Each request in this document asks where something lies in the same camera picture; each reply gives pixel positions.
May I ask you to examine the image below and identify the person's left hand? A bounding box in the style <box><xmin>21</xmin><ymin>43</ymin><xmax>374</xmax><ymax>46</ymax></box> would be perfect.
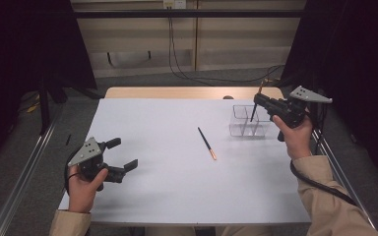
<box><xmin>67</xmin><ymin>164</ymin><xmax>109</xmax><ymax>214</ymax></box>

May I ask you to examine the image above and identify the white wall socket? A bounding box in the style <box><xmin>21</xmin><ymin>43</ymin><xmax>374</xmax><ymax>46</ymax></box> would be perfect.
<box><xmin>162</xmin><ymin>0</ymin><xmax>188</xmax><ymax>10</ymax></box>

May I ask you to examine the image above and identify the black pen with gold end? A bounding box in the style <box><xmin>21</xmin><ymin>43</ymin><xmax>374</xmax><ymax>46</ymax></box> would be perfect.
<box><xmin>249</xmin><ymin>81</ymin><xmax>264</xmax><ymax>123</ymax></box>
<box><xmin>197</xmin><ymin>127</ymin><xmax>218</xmax><ymax>161</ymax></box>

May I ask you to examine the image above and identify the white table mat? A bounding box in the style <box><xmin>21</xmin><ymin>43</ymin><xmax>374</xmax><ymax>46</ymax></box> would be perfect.
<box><xmin>58</xmin><ymin>97</ymin><xmax>311</xmax><ymax>226</ymax></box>

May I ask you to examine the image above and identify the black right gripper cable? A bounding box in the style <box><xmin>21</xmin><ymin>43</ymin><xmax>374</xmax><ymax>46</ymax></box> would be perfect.
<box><xmin>289</xmin><ymin>160</ymin><xmax>358</xmax><ymax>207</ymax></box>

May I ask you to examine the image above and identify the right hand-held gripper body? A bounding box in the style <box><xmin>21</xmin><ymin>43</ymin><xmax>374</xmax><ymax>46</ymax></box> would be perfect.
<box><xmin>268</xmin><ymin>85</ymin><xmax>334</xmax><ymax>143</ymax></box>

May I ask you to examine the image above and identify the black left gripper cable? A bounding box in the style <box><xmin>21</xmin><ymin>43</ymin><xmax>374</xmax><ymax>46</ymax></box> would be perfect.
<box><xmin>63</xmin><ymin>153</ymin><xmax>82</xmax><ymax>195</ymax></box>

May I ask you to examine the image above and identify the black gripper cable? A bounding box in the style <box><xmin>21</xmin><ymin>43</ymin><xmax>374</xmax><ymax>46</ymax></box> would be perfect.
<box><xmin>289</xmin><ymin>160</ymin><xmax>358</xmax><ymax>207</ymax></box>
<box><xmin>63</xmin><ymin>153</ymin><xmax>82</xmax><ymax>195</ymax></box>

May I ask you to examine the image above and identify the black curtain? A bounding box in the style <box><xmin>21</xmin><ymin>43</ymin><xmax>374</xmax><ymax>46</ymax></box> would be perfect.
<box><xmin>280</xmin><ymin>0</ymin><xmax>378</xmax><ymax>190</ymax></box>
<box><xmin>0</xmin><ymin>0</ymin><xmax>97</xmax><ymax>171</ymax></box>

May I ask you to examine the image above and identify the beige desk cabinet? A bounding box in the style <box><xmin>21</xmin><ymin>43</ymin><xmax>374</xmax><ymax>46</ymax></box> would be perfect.
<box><xmin>69</xmin><ymin>0</ymin><xmax>309</xmax><ymax>80</ymax></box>

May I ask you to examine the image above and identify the metal floor rail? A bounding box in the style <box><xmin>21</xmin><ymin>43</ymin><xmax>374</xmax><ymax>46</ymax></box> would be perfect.
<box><xmin>311</xmin><ymin>127</ymin><xmax>378</xmax><ymax>230</ymax></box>
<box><xmin>0</xmin><ymin>104</ymin><xmax>65</xmax><ymax>236</ymax></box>

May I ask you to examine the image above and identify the wooden table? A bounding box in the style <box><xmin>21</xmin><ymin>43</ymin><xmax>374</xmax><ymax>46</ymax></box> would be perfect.
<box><xmin>103</xmin><ymin>86</ymin><xmax>284</xmax><ymax>100</ymax></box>

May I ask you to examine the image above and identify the person's right hand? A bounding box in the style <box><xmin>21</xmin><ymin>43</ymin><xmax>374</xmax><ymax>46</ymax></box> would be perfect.
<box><xmin>271</xmin><ymin>109</ymin><xmax>314</xmax><ymax>161</ymax></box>

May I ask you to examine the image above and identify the black metal stand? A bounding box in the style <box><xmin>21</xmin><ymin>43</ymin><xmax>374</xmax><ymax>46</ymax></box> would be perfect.
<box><xmin>37</xmin><ymin>73</ymin><xmax>104</xmax><ymax>136</ymax></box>

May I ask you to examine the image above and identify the black power cable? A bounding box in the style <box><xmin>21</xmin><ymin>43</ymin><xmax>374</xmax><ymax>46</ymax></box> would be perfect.
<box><xmin>167</xmin><ymin>7</ymin><xmax>216</xmax><ymax>88</ymax></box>
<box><xmin>169</xmin><ymin>7</ymin><xmax>286</xmax><ymax>84</ymax></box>

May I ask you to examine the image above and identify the clear plastic divided pen holder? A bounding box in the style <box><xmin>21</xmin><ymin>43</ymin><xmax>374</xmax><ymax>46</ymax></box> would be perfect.
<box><xmin>228</xmin><ymin>103</ymin><xmax>274</xmax><ymax>138</ymax></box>

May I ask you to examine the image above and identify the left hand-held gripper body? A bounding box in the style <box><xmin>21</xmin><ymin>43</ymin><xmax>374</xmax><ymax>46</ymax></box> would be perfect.
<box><xmin>67</xmin><ymin>136</ymin><xmax>126</xmax><ymax>193</ymax></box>

